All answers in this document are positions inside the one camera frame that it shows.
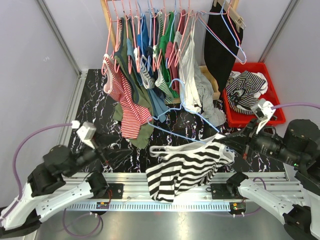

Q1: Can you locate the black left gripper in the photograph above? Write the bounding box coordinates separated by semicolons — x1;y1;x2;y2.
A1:
63;130;133;178

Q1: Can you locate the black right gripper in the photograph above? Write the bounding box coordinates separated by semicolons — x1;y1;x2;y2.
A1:
220;116;304;167

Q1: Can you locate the purple black striped tank top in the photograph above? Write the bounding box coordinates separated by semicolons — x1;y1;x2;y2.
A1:
225;70;265;115

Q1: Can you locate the white plain tank top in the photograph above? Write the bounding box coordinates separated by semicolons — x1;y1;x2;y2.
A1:
178;34;202;115

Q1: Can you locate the white navy-trimmed tank top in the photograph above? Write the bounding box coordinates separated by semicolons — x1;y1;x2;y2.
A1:
227;71;268;98

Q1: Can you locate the grey tank top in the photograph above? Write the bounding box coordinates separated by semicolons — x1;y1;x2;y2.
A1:
172;29;227;127

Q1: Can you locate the black white wide-striped top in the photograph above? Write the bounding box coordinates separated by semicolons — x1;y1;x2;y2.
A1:
145;134;235;203

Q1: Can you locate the light blue wire hanger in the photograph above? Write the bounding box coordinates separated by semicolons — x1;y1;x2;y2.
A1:
146;78;236;153
220;0;247;65

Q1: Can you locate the pink wire hanger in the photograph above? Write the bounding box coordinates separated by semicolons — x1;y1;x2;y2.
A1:
197;12;235;58

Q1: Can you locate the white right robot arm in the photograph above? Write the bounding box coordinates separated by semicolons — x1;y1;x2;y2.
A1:
218;118;320;240

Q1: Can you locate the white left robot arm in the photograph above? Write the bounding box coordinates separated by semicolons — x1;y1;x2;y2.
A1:
0;133;132;239

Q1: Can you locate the olive green tank top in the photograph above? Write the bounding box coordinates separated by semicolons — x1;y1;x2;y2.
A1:
108;17;154;149

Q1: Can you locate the red white striped tank top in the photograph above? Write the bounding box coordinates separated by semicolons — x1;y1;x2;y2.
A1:
102;54;151;139

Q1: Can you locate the light blue tank top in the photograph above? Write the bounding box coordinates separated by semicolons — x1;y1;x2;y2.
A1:
126;38;168;123

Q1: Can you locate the green white striped tank top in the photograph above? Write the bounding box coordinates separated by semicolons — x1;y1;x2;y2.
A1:
152;11;174;104

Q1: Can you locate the maroon tank top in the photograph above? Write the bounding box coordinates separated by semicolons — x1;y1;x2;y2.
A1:
165;9;186;80

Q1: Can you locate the red plastic bin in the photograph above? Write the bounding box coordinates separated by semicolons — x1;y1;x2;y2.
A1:
222;62;286;128

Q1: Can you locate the wooden clothes rack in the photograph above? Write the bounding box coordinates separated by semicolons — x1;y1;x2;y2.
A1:
100;0;245;100

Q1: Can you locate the black garment on rack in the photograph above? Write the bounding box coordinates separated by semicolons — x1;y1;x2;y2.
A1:
203;3;244;92

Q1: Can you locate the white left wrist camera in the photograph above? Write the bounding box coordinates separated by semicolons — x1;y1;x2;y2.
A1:
71;120;97;149

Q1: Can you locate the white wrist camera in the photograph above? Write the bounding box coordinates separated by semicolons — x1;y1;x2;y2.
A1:
251;98;276;134
71;120;97;149

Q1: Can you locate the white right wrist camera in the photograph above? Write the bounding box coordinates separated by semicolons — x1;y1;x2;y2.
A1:
251;98;276;134

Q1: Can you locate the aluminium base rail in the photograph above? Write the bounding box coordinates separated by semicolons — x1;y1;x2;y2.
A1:
49;172;306;204

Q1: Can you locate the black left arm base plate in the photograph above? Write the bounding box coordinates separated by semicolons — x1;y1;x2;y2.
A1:
98;183;124;200

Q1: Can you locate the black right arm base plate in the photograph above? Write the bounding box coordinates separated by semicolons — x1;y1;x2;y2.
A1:
210;183;242;200

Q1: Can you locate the white slotted cable duct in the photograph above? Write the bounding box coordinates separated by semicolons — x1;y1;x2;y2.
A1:
67;201;231;212

